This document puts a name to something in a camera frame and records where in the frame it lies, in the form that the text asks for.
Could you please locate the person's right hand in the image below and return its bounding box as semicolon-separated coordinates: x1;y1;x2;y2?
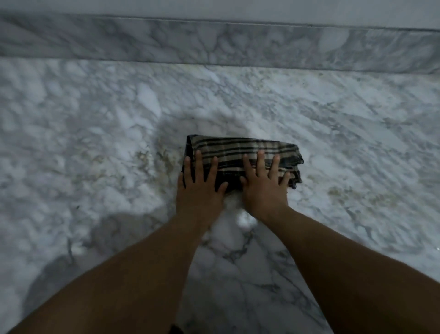
239;150;292;225

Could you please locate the person's right forearm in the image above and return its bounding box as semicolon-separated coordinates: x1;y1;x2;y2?
256;207;440;334

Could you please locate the plaid cloth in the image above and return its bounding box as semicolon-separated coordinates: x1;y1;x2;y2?
184;134;305;194

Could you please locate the person's left hand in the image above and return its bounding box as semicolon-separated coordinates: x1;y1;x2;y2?
176;150;229;232

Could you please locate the person's left forearm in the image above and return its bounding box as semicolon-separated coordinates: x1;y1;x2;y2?
7;220;212;334

